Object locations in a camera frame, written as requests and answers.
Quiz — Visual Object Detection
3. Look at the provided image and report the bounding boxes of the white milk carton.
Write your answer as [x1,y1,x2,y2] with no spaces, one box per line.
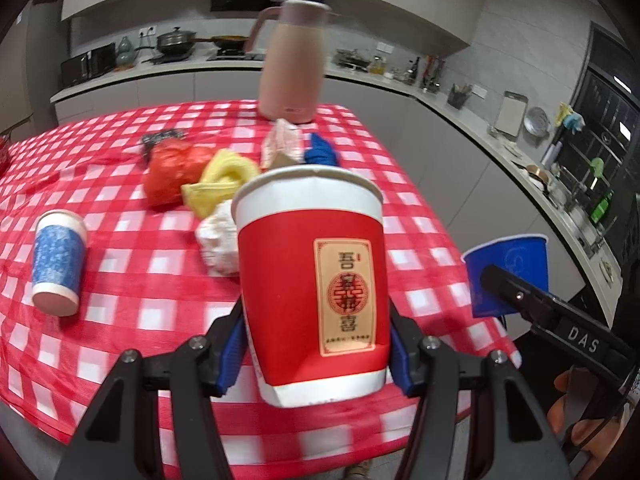
[260,118,305,170]

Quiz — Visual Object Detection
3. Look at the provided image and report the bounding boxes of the blue cloth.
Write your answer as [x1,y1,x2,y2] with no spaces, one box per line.
[304,132,340,167]

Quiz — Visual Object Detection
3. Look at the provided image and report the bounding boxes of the person's right hand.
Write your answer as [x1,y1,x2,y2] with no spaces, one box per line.
[547,366,629,479]

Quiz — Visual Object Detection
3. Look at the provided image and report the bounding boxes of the blue number paper cup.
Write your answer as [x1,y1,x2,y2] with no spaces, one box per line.
[462,233,549,318]

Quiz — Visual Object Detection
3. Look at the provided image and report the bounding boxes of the yellow cloth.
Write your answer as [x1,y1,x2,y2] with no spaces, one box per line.
[181,148,262,219]

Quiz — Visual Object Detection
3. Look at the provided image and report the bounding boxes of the black microwave oven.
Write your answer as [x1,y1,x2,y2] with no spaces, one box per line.
[61,42,116,88]

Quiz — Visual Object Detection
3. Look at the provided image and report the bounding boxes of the green dish soap bottle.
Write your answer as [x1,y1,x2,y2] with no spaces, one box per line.
[590,188,614,226]

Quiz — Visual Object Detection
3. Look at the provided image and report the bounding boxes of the grey cutting board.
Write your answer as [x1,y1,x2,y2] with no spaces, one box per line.
[494,91,528,141]

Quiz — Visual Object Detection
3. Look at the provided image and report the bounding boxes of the dark wine bottle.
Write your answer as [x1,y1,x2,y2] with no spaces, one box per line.
[405,56,420,86]

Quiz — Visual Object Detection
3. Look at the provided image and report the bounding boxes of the black lidded cooking pot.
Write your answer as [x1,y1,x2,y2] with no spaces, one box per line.
[156,27,196,55]

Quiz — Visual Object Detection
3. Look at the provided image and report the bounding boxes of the blue patterned paper cup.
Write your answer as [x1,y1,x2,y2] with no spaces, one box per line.
[32,209,88,318]

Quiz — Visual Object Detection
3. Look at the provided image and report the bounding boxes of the metal colander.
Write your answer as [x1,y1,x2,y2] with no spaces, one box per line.
[523,106,550,139]

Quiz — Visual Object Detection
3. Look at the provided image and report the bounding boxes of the pink thermos jug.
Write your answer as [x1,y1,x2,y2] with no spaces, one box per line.
[244,0,332,125]

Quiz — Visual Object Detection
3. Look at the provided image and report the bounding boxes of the utensil holder cup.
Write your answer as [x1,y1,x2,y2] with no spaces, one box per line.
[447,84,473,110]

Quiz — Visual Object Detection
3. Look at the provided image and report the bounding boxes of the red checkered tablecloth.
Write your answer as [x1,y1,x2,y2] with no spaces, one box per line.
[1,100,514,479]

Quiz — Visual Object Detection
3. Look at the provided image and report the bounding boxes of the teal ceramic vase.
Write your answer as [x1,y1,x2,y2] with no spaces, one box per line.
[115,36,137,70]

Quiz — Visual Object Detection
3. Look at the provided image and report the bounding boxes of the red plastic bag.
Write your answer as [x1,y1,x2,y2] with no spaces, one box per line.
[143,138,215,210]

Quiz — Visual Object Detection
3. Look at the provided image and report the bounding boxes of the red paper cup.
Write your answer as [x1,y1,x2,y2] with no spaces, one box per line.
[231,165,390,408]

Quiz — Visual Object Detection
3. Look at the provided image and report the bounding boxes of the white tissue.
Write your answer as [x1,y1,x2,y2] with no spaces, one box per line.
[195,200,239,276]

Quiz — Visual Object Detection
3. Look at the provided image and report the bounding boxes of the steel wool scrubber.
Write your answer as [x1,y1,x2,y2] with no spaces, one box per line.
[141,129,184,162]

